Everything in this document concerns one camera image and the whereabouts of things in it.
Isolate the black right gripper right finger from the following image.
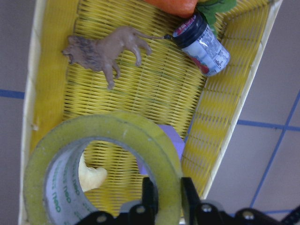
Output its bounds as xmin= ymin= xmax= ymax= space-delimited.
xmin=181 ymin=177 xmax=225 ymax=225

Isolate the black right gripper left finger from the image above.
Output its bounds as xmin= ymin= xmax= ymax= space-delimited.
xmin=131 ymin=177 xmax=158 ymax=225

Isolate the yellow clear tape roll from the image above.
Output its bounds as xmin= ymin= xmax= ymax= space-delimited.
xmin=23 ymin=112 xmax=182 ymax=225

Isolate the pale yellow toy banana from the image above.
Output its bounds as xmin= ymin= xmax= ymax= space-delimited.
xmin=78 ymin=153 xmax=108 ymax=192

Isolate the purple block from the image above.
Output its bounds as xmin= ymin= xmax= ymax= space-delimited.
xmin=137 ymin=124 xmax=186 ymax=175

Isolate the yellow plastic basket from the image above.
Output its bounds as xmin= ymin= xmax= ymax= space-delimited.
xmin=18 ymin=0 xmax=282 ymax=225

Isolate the brown toy lion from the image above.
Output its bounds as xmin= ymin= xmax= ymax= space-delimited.
xmin=62 ymin=26 xmax=170 ymax=90

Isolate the small labelled jar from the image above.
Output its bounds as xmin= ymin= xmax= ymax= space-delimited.
xmin=172 ymin=13 xmax=230 ymax=77

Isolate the orange toy carrot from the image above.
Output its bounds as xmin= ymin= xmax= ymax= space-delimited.
xmin=145 ymin=0 xmax=237 ymax=26

